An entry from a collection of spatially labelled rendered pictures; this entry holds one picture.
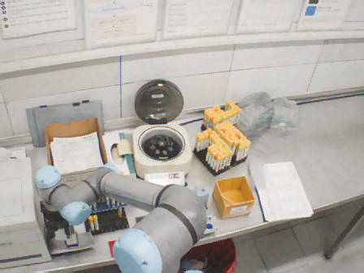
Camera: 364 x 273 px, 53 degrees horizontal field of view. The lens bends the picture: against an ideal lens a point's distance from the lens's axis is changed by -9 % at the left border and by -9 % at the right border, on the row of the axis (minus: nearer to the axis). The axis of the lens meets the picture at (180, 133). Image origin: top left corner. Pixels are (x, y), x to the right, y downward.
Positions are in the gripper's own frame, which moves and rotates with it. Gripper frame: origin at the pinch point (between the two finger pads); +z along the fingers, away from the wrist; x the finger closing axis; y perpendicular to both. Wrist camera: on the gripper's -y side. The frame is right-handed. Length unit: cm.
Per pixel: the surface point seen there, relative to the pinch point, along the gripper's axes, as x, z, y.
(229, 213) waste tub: 1, 8, -63
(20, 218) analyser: 3.1, -18.7, 14.1
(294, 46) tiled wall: -60, -26, -117
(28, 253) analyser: 4.3, 1.9, 16.7
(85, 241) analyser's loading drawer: 0.6, 7.4, -5.0
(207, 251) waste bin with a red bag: -16, 76, -70
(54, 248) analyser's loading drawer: 1.1, 7.3, 7.2
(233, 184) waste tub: -11, 6, -69
